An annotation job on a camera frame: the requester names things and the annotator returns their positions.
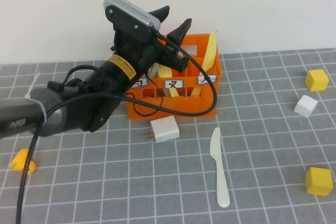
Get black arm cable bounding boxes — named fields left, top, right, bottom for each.
left=62, top=65, right=106, bottom=88

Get paper label reading fork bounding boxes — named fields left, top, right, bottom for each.
left=164, top=79, right=184, bottom=89

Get orange plastic cutlery holder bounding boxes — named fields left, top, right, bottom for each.
left=123, top=33, right=223, bottom=121

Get black camera cable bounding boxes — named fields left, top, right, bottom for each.
left=15, top=28, right=218, bottom=224

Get paper label reading spoon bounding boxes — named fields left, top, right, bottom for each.
left=132, top=78, right=148, bottom=89

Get white foam cube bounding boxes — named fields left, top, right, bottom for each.
left=293, top=94, right=318, bottom=119

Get yellow foam cube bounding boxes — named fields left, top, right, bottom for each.
left=304, top=166, right=333, bottom=196
left=304, top=69, right=330, bottom=92

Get grey grid table mat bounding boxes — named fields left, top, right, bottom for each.
left=0, top=47, right=336, bottom=224

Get white zip tie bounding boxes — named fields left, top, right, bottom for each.
left=24, top=71, right=48, bottom=127

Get yellow plastic knife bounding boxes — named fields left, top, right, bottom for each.
left=189, top=32, right=218, bottom=96

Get white plastic knife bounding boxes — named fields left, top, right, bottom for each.
left=209, top=127, right=231, bottom=208

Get paper label reading knife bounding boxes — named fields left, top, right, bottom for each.
left=197, top=74, right=217, bottom=85

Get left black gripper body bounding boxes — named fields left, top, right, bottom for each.
left=110, top=28, right=190, bottom=74

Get yellow plastic fork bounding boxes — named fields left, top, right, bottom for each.
left=156, top=63, right=184, bottom=98

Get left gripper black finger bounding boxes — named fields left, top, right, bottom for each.
left=148, top=5, right=170, bottom=23
left=166, top=18, right=193, bottom=49

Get thin black wire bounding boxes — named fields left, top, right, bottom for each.
left=133, top=76, right=165, bottom=118

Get white charger plug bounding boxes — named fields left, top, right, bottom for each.
left=146, top=115, right=180, bottom=144

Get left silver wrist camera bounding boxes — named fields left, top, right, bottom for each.
left=103, top=0, right=161, bottom=38

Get yellow rubber duck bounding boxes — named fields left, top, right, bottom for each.
left=9, top=148, right=37, bottom=175

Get mint green plastic spoon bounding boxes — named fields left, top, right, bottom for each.
left=148, top=65, right=160, bottom=78

